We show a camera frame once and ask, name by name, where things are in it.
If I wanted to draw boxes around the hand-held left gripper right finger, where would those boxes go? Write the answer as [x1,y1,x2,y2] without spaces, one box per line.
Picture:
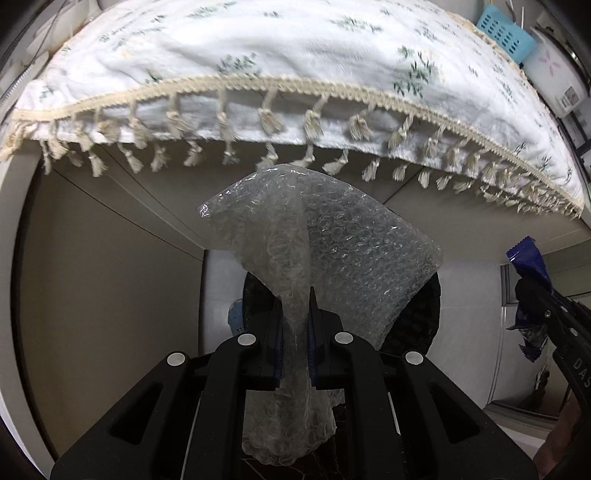
[308,286,539,480]

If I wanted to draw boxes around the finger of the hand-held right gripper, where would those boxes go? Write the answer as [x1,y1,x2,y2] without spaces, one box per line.
[531,302,583,352]
[515,277,591,324]

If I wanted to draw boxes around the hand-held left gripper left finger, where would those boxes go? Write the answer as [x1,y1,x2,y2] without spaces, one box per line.
[50,300,284,480]

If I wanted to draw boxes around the dark blue snack wrapper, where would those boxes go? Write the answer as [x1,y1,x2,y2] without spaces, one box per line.
[505,237,555,363]

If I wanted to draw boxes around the black trash bin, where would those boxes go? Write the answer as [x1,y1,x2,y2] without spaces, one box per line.
[242,272,441,356]

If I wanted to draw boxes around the clear bubble wrap sheet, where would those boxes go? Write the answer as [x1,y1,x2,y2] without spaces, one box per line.
[198,164,443,467]

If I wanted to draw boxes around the person's right hand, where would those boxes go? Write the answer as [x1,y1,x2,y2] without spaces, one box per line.
[533,397,583,480]

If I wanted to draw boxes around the pale blue plastic object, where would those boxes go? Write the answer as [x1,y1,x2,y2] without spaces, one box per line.
[228,298,246,337]

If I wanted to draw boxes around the white countertop oven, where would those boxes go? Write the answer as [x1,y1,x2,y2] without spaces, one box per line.
[558,106,591,155]

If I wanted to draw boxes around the white flowered rice cooker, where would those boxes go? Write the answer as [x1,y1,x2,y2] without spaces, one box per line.
[524,25,589,121]

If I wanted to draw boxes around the blue plastic utensil basket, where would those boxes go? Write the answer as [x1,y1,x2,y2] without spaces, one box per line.
[475,7,537,63]

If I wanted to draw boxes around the white floral fringed tablecloth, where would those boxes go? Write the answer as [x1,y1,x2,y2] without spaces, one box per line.
[0,0,583,220]

